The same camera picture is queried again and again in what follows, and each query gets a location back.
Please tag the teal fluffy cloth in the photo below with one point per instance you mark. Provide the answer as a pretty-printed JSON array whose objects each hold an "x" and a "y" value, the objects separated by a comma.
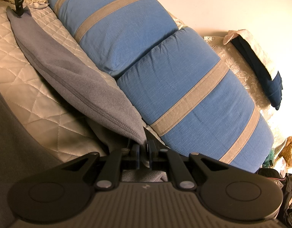
[{"x": 270, "y": 158}]

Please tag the black bag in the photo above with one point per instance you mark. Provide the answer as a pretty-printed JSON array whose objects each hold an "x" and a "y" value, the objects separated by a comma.
[{"x": 291, "y": 190}]

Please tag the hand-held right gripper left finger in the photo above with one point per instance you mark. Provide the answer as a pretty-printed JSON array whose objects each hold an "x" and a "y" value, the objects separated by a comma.
[{"x": 137, "y": 156}]

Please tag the blue grey-striped pillow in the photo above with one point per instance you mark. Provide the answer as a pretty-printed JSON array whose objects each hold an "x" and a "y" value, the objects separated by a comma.
[
  {"x": 112, "y": 23},
  {"x": 184, "y": 95}
]

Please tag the navy blue cushion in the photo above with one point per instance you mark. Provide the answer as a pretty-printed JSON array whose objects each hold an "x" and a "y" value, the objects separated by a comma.
[{"x": 267, "y": 83}]

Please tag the cream floral lace cloth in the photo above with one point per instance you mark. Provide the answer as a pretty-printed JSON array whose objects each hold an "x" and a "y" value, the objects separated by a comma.
[{"x": 241, "y": 71}]

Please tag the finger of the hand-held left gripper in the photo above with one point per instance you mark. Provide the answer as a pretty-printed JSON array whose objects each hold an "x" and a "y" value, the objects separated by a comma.
[{"x": 18, "y": 10}]

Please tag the grey-blue fleece pants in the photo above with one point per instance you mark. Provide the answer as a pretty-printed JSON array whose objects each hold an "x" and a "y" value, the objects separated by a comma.
[{"x": 72, "y": 76}]

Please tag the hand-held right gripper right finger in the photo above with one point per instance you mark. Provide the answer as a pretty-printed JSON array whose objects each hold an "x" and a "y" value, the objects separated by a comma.
[{"x": 149, "y": 156}]

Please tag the dark navy pillow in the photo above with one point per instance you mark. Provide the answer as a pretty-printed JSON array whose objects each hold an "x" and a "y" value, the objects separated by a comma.
[{"x": 253, "y": 49}]

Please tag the brown teddy bear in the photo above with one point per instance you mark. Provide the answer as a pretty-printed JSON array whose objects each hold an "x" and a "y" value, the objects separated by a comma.
[{"x": 291, "y": 150}]

